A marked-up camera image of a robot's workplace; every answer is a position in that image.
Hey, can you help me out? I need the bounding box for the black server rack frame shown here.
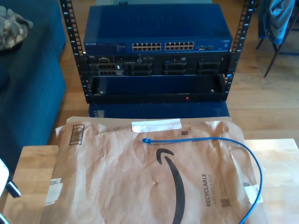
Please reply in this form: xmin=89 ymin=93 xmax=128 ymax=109
xmin=59 ymin=0 xmax=256 ymax=105

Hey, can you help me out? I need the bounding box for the blue sofa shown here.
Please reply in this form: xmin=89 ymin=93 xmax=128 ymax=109
xmin=0 ymin=0 xmax=67 ymax=175

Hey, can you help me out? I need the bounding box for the dark metal chair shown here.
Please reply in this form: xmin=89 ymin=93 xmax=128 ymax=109
xmin=256 ymin=0 xmax=299 ymax=79

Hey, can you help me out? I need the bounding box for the brown paper mailer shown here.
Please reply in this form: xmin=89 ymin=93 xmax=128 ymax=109
xmin=41 ymin=116 xmax=269 ymax=224

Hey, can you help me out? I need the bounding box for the short white tape piece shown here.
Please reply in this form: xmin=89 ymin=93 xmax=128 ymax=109
xmin=242 ymin=183 xmax=263 ymax=205

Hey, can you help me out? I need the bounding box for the blue flat metal box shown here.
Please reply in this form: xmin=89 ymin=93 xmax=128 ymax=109
xmin=88 ymin=102 xmax=230 ymax=119

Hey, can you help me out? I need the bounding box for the blue network switch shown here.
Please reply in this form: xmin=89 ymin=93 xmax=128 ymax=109
xmin=83 ymin=4 xmax=233 ymax=55

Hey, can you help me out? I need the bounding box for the black rack shelf tray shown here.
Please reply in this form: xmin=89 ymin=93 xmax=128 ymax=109
xmin=90 ymin=74 xmax=227 ymax=103

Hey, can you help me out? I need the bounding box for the blue network cable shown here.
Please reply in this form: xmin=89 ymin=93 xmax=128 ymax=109
xmin=139 ymin=137 xmax=263 ymax=224

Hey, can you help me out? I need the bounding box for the camouflage cloth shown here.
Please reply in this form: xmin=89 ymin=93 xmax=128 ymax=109
xmin=0 ymin=6 xmax=34 ymax=52

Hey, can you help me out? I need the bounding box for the black rack server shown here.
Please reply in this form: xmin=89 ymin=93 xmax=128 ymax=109
xmin=85 ymin=54 xmax=231 ymax=77

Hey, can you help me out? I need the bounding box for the white printed label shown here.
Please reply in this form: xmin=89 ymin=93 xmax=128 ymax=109
xmin=44 ymin=178 xmax=64 ymax=207

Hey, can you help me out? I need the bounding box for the blue denim jacket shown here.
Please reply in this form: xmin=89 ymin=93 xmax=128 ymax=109
xmin=257 ymin=0 xmax=296 ymax=45

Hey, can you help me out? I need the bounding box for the long white tape strip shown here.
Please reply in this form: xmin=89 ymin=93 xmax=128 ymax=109
xmin=131 ymin=118 xmax=182 ymax=133

